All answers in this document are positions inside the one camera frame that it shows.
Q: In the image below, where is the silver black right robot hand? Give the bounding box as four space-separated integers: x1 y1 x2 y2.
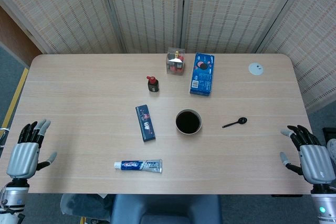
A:
279 125 336 185

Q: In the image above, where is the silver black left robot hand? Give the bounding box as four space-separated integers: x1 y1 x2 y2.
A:
6 119 58 179

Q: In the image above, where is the small black plastic spoon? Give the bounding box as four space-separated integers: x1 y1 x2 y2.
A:
222 116 248 129

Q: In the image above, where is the long dark blue box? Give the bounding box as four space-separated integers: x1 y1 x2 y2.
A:
135 104 156 143

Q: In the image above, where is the white cup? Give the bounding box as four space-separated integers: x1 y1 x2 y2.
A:
175 109 203 136

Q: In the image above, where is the blue Oreo cookie box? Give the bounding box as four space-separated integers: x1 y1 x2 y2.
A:
189 53 215 96

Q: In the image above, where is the clear plastic box with toys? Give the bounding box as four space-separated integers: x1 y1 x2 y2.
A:
165 47 186 76

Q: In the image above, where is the white shoe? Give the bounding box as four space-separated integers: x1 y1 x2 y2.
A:
327 137 336 166

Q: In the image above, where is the black flat floor object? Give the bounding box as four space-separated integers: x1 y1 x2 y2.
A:
322 127 336 143

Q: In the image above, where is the chrome metal tube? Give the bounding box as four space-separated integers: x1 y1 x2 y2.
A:
0 126 11 147

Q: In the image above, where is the grey crumpled cloth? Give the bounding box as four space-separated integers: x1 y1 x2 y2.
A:
60 194 115 222

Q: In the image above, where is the blue white toothpaste tube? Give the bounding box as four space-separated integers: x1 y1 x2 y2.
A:
113 158 163 174

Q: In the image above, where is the brown wooden door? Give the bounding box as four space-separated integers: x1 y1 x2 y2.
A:
0 6 43 67

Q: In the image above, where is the woven bamboo folding screen panel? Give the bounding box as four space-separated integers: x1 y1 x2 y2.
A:
256 0 336 114
101 0 186 54
0 0 127 55
181 0 307 54

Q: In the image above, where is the black ink bottle red cap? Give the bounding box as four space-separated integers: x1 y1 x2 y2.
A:
146 76 160 93

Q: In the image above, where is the blue padded chair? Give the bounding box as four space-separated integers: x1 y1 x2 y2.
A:
110 194 223 224

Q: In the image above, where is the white round cable grommet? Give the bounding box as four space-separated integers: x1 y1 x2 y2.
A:
248 62 265 76

